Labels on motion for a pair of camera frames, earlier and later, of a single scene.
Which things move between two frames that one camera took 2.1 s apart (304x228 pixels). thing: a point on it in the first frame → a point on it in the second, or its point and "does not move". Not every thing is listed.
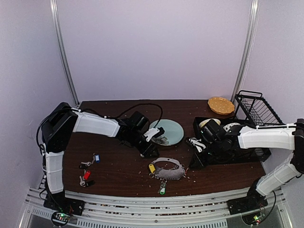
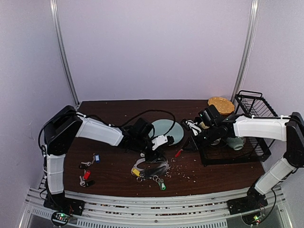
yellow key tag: [151, 167] → [136, 172]
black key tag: [91, 183] does not move
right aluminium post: [247, 53] does not move
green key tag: [163, 190] → [162, 185]
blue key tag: [97, 158] does not move
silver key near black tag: [82, 183] does not move
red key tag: [87, 175] does not move
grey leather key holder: [177, 174] → [155, 171]
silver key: [88, 163] does not move
